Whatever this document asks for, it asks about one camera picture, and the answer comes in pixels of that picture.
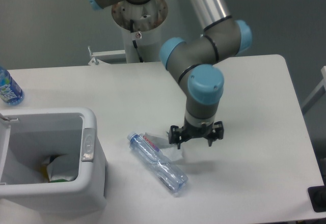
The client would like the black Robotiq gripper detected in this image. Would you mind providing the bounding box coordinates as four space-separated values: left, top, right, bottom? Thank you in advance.
169 121 224 149

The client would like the crushed clear plastic water bottle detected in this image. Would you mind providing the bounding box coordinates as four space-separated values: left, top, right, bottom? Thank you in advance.
127 132 188 194

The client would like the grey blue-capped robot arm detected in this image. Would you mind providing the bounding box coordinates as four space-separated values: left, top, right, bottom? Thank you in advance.
88 0 252 146

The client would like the trash inside the can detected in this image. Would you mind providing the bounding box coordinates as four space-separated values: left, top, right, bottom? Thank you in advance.
40 154 79 183

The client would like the white plastic trash can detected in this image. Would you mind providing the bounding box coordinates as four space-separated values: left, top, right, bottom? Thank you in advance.
1 108 107 213

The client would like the black clamp at table edge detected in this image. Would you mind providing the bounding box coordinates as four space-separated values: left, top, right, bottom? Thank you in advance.
308 185 325 213

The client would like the blue labelled drink bottle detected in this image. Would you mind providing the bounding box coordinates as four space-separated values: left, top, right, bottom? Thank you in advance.
1 67 24 106

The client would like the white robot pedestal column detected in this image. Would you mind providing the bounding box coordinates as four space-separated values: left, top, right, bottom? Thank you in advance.
112 0 168 63

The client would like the white pedestal base frame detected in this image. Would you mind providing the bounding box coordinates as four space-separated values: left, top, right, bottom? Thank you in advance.
88 46 126 66

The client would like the black pedestal cable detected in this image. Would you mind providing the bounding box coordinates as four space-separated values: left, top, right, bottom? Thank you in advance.
129 19 144 63

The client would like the white frame at right edge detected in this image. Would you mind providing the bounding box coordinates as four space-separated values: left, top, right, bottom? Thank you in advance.
301 66 325 115

